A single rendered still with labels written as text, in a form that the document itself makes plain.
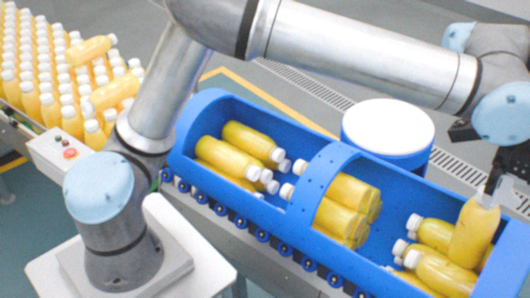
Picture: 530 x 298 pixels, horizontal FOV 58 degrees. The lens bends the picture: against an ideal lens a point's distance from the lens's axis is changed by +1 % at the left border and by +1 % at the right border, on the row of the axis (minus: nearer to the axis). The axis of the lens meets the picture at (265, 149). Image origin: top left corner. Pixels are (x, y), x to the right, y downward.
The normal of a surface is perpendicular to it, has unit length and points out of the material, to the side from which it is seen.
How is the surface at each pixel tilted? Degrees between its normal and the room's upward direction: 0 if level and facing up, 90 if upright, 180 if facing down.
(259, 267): 70
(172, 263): 2
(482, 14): 76
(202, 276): 0
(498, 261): 20
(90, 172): 6
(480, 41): 30
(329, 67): 96
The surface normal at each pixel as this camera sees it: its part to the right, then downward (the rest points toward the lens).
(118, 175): -0.07, -0.69
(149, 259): 0.84, 0.00
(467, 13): -0.74, 0.25
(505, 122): -0.18, 0.62
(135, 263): 0.56, 0.22
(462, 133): -0.62, 0.49
